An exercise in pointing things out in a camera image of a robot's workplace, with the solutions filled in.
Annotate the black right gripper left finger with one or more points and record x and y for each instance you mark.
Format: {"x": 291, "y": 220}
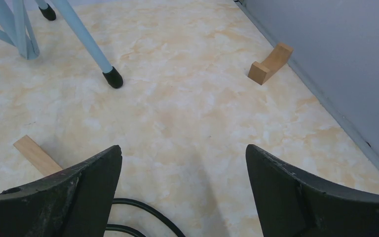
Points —
{"x": 73, "y": 202}

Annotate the flat wooden plank block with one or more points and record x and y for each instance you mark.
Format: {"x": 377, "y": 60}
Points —
{"x": 37, "y": 156}

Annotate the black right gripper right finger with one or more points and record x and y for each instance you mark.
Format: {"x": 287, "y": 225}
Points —
{"x": 291, "y": 202}

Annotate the light blue tripod stand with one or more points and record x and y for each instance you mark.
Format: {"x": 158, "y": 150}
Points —
{"x": 16, "y": 30}

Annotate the curved wooden block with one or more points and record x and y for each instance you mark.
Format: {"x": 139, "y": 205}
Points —
{"x": 261, "y": 72}

